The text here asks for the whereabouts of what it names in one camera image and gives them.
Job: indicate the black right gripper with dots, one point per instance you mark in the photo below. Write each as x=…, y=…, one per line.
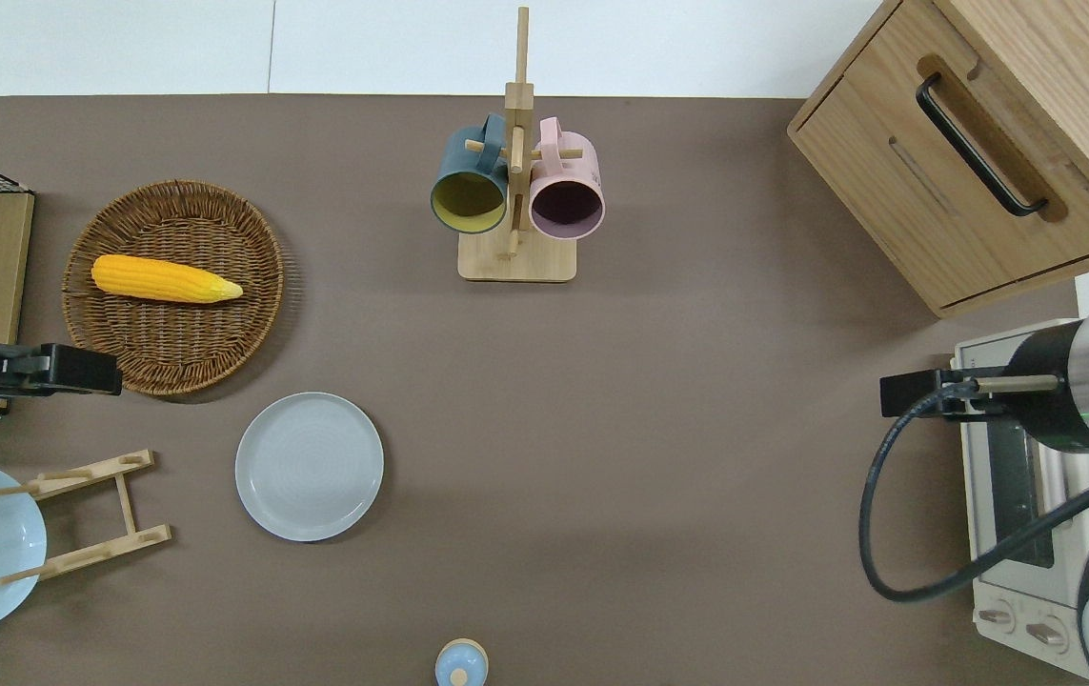
x=906, y=395

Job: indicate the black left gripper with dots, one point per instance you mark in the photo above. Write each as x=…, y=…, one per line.
x=82, y=373

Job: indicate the gray round plate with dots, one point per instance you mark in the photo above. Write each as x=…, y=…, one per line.
x=310, y=467

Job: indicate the wooden plate rack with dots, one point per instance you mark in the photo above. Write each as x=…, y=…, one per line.
x=128, y=505

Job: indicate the round wicker basket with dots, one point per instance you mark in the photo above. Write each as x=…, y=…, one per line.
x=172, y=343

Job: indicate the yellow corn cob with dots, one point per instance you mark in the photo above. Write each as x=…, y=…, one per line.
x=158, y=279

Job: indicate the white toaster oven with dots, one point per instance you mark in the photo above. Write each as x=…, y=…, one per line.
x=1011, y=581

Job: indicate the light wooden drawer cabinet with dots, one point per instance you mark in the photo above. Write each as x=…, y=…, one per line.
x=887, y=162

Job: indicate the white oven knob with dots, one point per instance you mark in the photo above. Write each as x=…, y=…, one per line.
x=1044, y=632
x=995, y=616

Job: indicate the pink mug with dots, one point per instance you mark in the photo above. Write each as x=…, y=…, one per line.
x=568, y=176

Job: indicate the wooden mug tree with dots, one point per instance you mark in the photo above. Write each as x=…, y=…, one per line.
x=515, y=257

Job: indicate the dark blue mug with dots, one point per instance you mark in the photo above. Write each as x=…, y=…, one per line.
x=468, y=167

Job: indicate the small blue and wood container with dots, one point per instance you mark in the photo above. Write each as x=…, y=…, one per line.
x=458, y=664

